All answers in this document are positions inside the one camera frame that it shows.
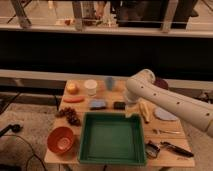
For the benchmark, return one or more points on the light blue plate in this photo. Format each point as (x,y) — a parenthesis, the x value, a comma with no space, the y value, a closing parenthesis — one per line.
(164,115)

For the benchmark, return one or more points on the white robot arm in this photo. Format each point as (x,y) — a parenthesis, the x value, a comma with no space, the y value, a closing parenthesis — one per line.
(197,113)

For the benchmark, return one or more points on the white cup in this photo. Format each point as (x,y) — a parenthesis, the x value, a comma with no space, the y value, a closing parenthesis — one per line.
(91,87)

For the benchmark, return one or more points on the green plastic tray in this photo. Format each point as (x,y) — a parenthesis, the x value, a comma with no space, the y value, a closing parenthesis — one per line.
(112,138)

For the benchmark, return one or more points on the blue sponge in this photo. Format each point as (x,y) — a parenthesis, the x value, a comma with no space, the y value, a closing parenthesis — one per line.
(97,104)

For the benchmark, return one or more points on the bunch of dark grapes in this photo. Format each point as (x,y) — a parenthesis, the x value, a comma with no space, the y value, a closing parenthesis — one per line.
(70,114)

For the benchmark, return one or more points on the orange carrot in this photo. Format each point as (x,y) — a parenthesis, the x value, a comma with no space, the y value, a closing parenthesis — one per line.
(73,99)

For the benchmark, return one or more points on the light blue cup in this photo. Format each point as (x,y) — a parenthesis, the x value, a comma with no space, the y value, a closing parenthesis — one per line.
(109,83)

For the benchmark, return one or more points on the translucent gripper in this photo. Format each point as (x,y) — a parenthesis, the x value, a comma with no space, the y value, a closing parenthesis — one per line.
(131,109)

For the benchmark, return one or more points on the orange bowl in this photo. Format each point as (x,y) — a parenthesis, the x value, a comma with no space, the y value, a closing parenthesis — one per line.
(60,140)

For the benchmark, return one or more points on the black handled peeler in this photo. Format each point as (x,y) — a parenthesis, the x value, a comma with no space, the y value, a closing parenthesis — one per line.
(176,149)

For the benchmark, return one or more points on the yellow apple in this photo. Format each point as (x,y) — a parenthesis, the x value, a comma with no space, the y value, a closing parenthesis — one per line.
(72,88)

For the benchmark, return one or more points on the person in background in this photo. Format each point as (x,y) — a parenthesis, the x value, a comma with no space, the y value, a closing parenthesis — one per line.
(129,11)

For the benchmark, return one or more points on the black eraser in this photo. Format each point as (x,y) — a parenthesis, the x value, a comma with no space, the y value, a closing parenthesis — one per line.
(119,105)

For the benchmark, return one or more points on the metal fork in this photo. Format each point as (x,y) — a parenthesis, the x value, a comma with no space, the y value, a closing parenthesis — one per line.
(157,131)

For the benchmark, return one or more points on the purple bowl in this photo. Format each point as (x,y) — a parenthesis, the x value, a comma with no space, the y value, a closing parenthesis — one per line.
(161,83)

